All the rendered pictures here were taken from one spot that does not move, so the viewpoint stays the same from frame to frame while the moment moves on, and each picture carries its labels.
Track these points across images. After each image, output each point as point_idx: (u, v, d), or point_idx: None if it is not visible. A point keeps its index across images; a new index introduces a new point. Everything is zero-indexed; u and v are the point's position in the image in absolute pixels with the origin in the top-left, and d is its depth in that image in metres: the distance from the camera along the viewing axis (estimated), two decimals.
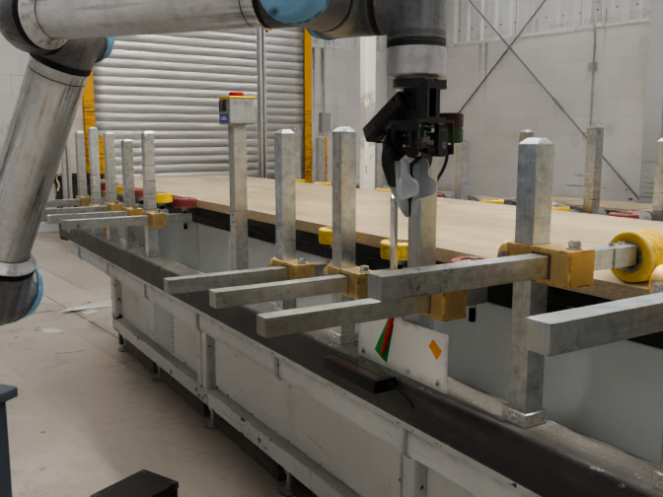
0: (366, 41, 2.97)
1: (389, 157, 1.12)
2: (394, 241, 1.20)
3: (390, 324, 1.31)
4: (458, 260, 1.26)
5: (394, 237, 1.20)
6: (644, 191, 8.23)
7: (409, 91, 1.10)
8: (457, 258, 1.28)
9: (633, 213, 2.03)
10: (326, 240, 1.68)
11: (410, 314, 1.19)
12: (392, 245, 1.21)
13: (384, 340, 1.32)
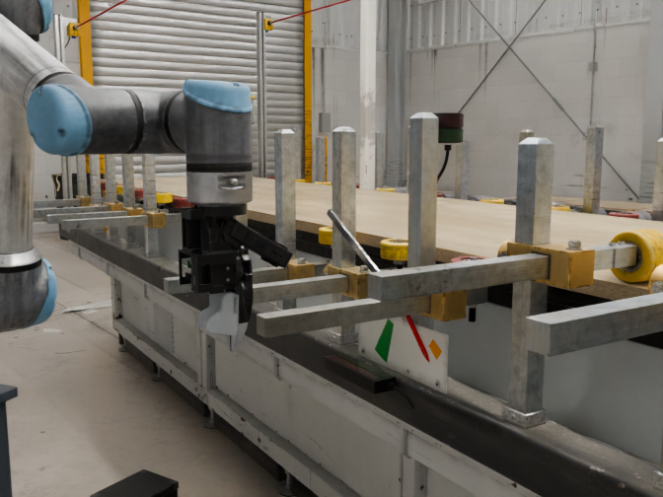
0: (366, 41, 2.97)
1: None
2: (354, 243, 1.31)
3: (411, 324, 1.25)
4: (458, 260, 1.26)
5: (351, 239, 1.31)
6: (644, 191, 8.23)
7: None
8: (457, 258, 1.28)
9: (633, 213, 2.03)
10: (326, 240, 1.68)
11: (410, 314, 1.19)
12: (356, 248, 1.31)
13: (419, 344, 1.24)
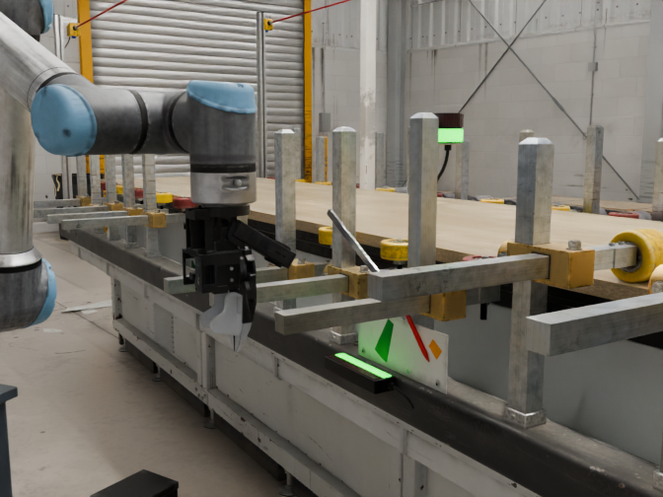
0: (366, 41, 2.97)
1: None
2: (354, 243, 1.31)
3: (411, 324, 1.25)
4: (470, 259, 1.27)
5: (351, 239, 1.31)
6: (644, 191, 8.23)
7: None
8: (469, 257, 1.29)
9: (633, 213, 2.03)
10: (326, 240, 1.68)
11: (425, 312, 1.21)
12: (356, 248, 1.31)
13: (419, 344, 1.24)
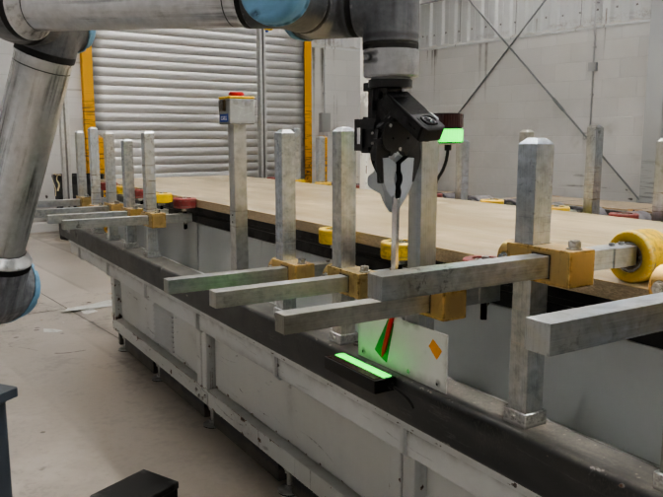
0: None
1: (412, 153, 1.20)
2: (395, 241, 1.20)
3: (390, 324, 1.30)
4: (470, 259, 1.27)
5: (395, 237, 1.20)
6: (644, 191, 8.23)
7: (396, 92, 1.18)
8: (469, 257, 1.29)
9: (633, 213, 2.03)
10: (326, 240, 1.68)
11: (425, 312, 1.21)
12: (393, 245, 1.21)
13: (385, 341, 1.32)
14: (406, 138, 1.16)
